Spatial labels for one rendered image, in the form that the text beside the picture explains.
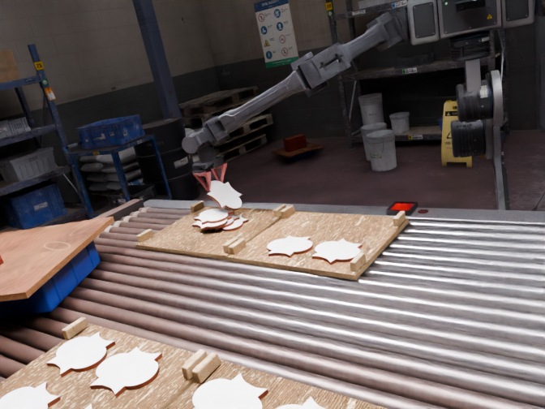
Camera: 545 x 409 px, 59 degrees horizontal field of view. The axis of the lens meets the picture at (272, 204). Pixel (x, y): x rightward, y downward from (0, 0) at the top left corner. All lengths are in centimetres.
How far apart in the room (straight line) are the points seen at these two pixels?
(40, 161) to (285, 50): 360
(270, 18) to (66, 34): 269
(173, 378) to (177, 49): 687
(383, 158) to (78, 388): 435
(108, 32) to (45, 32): 85
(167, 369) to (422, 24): 141
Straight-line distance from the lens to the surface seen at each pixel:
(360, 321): 105
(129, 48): 712
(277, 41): 724
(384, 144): 505
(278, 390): 88
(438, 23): 189
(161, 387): 98
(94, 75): 675
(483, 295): 111
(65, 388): 110
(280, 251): 134
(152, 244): 166
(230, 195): 169
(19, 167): 551
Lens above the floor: 150
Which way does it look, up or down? 19 degrees down
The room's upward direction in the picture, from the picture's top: 12 degrees counter-clockwise
